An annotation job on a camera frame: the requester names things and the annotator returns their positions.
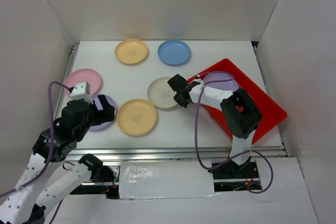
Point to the purple plastic plate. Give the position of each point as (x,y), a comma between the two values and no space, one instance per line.
(221,81)
(100,108)

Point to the white foam board cover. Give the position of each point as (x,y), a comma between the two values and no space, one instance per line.
(157,180)

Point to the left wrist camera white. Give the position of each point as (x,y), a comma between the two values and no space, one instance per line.
(81,91)

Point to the yellow plastic plate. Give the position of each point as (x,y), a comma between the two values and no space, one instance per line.
(137,117)
(131,51)

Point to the blue plastic plate rear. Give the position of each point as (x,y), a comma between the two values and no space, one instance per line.
(174,52)

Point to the yellow plastic plate rear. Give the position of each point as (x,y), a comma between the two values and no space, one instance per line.
(131,51)

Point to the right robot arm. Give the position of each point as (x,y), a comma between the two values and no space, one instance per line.
(241,115)

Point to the yellow plastic plate front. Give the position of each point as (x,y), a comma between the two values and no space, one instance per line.
(137,117)

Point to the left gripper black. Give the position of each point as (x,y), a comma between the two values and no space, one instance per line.
(106,114)

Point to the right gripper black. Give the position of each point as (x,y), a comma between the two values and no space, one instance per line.
(176,97)

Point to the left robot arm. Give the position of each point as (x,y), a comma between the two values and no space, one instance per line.
(31,201)

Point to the red plastic bin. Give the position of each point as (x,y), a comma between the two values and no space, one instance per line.
(272,113)

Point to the cream plastic plate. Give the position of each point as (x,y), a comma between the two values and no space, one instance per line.
(160,94)

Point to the aluminium table frame rail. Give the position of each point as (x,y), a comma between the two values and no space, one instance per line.
(164,154)

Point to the pink plastic plate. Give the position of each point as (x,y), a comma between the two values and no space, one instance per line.
(85,75)

